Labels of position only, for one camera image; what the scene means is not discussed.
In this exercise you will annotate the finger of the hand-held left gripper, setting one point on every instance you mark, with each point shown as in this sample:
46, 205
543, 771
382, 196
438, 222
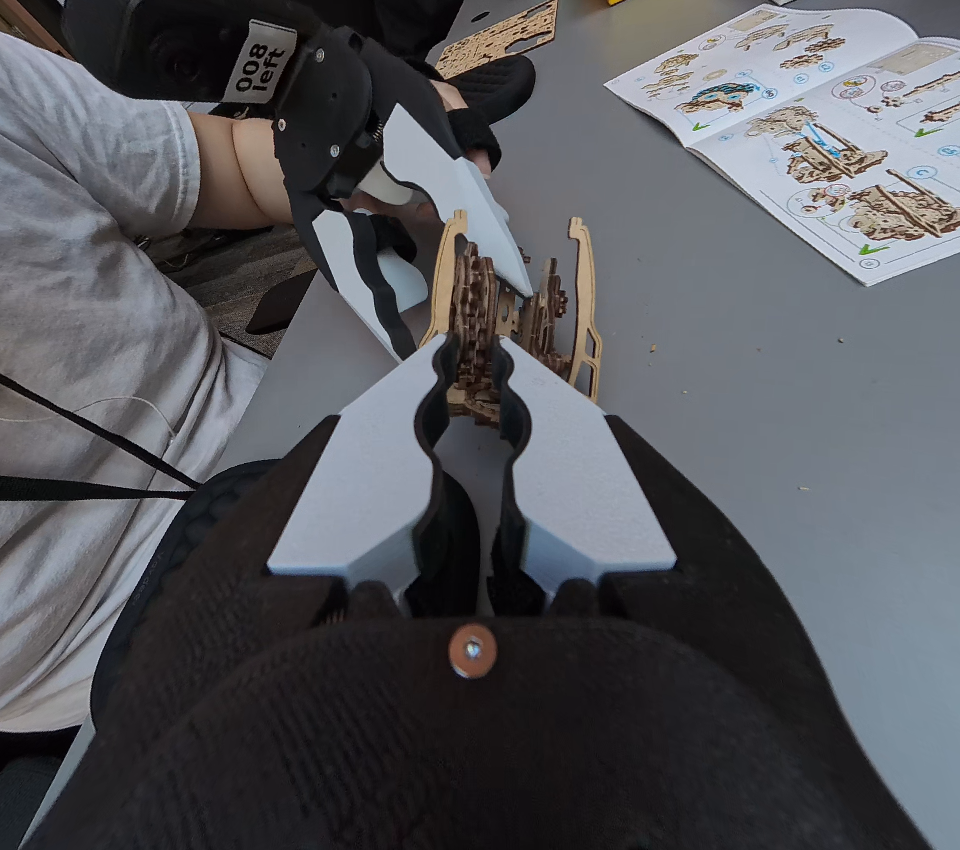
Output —
450, 182
337, 257

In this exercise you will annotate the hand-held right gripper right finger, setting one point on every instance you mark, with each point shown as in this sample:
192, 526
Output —
592, 490

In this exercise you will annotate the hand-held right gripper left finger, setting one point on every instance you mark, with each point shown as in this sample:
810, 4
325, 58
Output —
352, 490

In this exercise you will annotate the wooden gear model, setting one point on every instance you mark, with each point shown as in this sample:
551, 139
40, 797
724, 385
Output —
480, 306

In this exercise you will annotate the person's left forearm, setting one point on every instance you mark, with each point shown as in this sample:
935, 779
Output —
240, 174

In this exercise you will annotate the laser-cut wooden parts sheet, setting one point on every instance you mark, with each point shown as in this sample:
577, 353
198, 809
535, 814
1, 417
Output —
495, 39

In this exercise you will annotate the person's left hand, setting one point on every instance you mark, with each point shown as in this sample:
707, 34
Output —
480, 168

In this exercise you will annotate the black wrist rest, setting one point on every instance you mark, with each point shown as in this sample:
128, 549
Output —
187, 542
502, 81

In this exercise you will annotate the operator in grey shirt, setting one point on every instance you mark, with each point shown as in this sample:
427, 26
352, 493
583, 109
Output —
90, 265

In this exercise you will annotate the illustrated instruction booklet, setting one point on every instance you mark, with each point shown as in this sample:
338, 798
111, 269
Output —
720, 129

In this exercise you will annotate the person's dark trousers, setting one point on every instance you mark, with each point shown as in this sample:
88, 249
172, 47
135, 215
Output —
30, 790

